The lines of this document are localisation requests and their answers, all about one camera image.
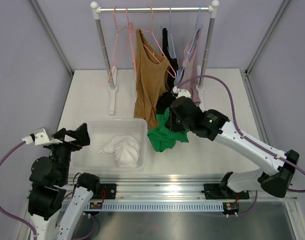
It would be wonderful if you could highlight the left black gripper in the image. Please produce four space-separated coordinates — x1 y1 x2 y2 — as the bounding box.
49 122 90 183

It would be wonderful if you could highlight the green tank top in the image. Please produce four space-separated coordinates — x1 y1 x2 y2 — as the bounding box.
147 108 189 153

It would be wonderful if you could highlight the brown tank top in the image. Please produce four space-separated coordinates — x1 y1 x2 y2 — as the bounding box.
133 29 170 130

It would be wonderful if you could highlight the white tank top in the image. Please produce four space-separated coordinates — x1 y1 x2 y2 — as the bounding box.
98 135 141 168

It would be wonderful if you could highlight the pink wire hanger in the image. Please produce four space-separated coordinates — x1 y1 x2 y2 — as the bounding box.
108 6 130 84

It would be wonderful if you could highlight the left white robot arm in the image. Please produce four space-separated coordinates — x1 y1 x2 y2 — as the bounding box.
28 123 101 240

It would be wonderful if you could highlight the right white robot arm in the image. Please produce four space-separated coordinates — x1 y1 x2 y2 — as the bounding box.
169 96 300 198

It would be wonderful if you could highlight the black tank top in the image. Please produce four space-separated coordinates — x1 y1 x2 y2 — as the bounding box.
156 28 179 115

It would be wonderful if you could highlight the pink tank top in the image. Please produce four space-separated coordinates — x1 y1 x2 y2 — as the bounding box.
179 27 202 106

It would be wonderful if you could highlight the blue hanger under pink top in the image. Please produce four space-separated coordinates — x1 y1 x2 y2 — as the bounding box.
176 8 201 84

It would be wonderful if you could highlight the blue hanger under black top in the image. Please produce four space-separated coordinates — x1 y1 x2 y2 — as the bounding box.
160 6 179 86

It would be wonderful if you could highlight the white plastic basket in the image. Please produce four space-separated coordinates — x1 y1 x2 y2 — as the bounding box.
70 118 148 172

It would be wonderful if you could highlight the white metal clothes rack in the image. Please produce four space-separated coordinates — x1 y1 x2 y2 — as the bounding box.
90 0 220 116

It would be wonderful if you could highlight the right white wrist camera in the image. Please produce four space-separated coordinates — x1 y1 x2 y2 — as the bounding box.
171 86 191 99

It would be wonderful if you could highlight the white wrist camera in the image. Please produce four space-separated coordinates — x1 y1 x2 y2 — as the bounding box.
171 86 191 99
22 127 63 146

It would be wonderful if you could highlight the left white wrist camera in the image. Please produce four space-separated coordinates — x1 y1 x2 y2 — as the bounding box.
22 127 63 146

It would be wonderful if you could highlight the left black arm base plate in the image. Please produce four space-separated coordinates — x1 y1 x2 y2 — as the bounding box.
91 183 117 200

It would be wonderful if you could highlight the aluminium mounting rail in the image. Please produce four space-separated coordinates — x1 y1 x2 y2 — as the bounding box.
26 173 298 203

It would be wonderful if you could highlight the white slotted cable duct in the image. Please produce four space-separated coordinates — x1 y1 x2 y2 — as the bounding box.
83 201 224 212

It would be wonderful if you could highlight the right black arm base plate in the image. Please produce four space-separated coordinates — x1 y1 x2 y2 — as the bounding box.
203 183 250 200

